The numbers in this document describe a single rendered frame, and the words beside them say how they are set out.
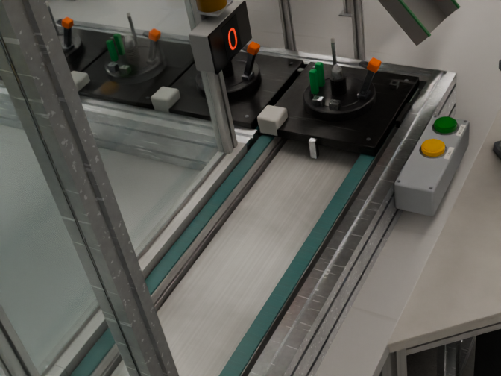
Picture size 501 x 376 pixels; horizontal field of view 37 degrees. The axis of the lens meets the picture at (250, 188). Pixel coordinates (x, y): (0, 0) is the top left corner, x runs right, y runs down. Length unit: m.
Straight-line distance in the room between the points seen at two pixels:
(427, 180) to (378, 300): 0.22
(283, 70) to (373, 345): 0.67
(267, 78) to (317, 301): 0.62
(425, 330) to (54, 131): 0.83
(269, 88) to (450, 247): 0.50
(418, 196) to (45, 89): 0.90
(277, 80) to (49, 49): 1.12
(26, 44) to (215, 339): 0.76
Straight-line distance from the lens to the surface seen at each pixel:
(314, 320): 1.10
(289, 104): 1.50
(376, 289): 1.26
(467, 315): 1.23
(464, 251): 1.32
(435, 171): 1.32
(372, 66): 1.41
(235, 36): 1.28
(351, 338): 1.20
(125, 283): 0.60
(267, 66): 1.63
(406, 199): 1.31
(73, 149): 0.51
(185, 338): 1.17
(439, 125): 1.41
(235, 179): 1.37
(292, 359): 1.06
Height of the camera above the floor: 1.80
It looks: 40 degrees down
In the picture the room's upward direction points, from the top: 11 degrees counter-clockwise
